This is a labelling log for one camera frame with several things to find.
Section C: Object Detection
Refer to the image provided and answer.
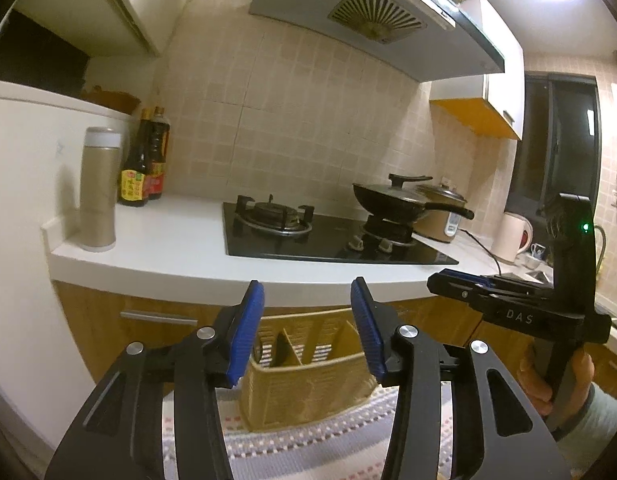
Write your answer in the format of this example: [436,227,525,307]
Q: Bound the silver drawer handle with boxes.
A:
[119,310,199,324]

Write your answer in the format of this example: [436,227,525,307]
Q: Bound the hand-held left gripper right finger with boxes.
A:
[351,276,572,480]

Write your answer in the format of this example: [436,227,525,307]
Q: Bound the white upper wall cabinet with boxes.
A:
[11,0,189,58]

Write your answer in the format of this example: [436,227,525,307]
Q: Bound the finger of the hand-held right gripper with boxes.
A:
[427,275,495,307]
[439,269,555,292]

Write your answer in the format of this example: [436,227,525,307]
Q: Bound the white and orange wall cabinet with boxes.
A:
[429,0,525,141]

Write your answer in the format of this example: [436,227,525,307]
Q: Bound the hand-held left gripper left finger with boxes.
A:
[45,280,266,480]

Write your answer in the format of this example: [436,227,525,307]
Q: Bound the beige thermos bottle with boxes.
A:
[79,127,119,252]

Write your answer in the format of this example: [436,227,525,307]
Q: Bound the red label sauce bottle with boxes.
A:
[146,106,170,200]

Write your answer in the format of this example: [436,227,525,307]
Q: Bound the striped woven table mat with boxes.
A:
[161,385,452,480]

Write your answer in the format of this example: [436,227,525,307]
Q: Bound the black glass gas cooktop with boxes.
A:
[222,194,459,266]

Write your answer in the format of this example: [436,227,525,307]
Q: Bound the dark kitchen window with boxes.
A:
[503,72,602,221]

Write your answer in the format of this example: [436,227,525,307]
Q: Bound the yellow label soy sauce bottle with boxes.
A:
[119,108,150,207]

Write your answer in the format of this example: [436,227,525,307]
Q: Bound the brown wooden tray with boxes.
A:
[83,86,142,115]

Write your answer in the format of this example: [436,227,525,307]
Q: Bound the white electric kettle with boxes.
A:
[491,212,534,264]

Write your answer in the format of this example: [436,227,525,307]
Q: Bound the white refrigerator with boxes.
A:
[0,78,139,453]

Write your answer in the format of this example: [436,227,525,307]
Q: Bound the brown rice cooker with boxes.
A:
[413,176,467,243]

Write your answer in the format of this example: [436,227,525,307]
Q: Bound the beige plastic utensil basket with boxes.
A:
[238,307,379,431]

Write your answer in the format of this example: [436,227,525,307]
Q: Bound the black power cable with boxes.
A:
[459,229,505,276]

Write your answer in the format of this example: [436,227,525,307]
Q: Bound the black wok lid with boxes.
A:
[361,173,434,202]

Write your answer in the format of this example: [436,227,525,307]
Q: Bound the person's right hand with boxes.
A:
[519,342,595,428]

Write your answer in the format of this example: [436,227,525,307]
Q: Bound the black wok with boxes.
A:
[352,182,475,222]

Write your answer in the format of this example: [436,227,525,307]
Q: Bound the small white cup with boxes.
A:
[526,242,547,271]

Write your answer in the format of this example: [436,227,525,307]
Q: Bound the person's right forearm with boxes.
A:
[553,382,617,467]

